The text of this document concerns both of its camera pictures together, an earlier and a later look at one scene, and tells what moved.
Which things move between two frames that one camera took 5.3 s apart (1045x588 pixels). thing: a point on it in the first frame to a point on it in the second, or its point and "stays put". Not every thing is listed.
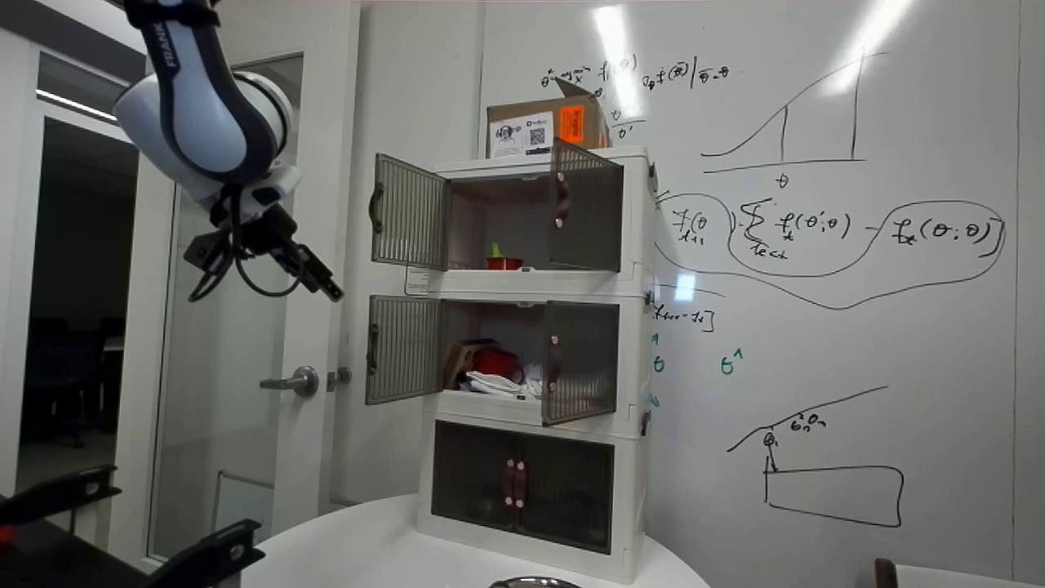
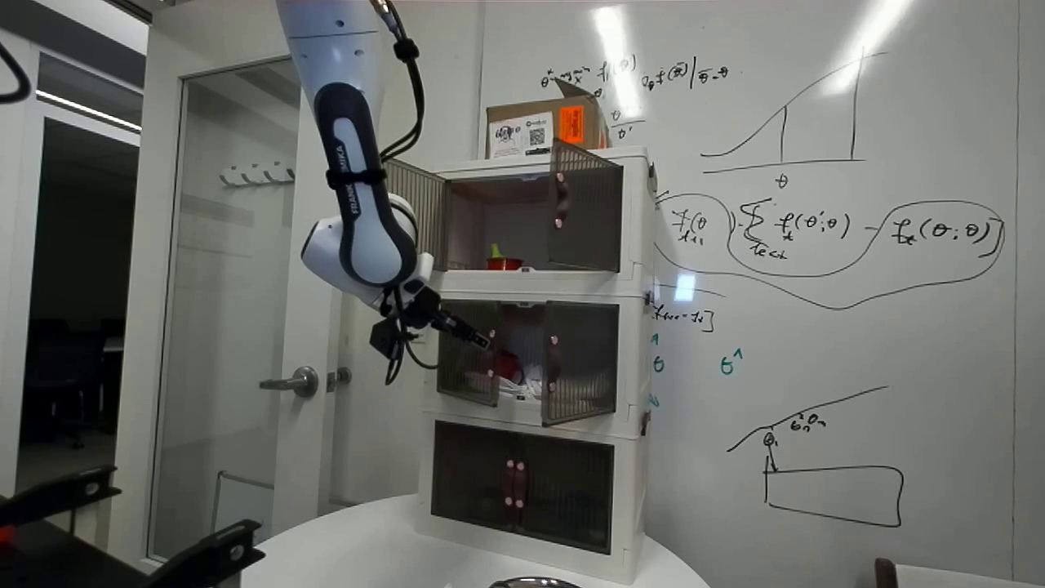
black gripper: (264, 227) to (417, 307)
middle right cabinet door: (580, 359) stays put
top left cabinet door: (409, 214) stays put
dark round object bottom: (532, 583) stays put
